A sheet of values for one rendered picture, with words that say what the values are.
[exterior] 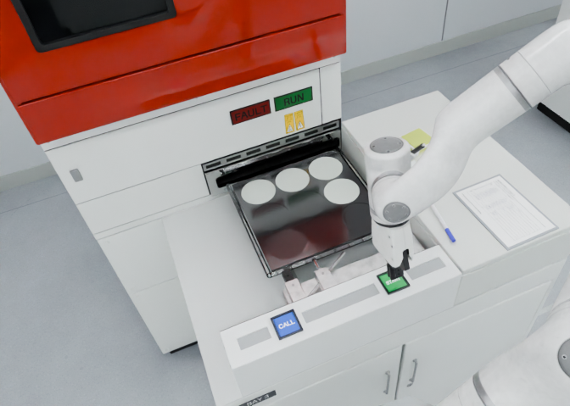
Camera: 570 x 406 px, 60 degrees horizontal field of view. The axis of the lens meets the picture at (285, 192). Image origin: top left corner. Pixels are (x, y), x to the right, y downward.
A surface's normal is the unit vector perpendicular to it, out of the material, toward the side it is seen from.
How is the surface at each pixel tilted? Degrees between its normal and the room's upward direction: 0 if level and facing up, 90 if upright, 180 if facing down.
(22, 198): 0
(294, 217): 0
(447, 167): 55
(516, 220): 0
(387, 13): 90
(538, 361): 80
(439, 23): 90
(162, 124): 90
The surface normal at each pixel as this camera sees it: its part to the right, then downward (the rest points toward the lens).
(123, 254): 0.36, 0.64
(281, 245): -0.10, -0.70
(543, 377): -0.81, 0.39
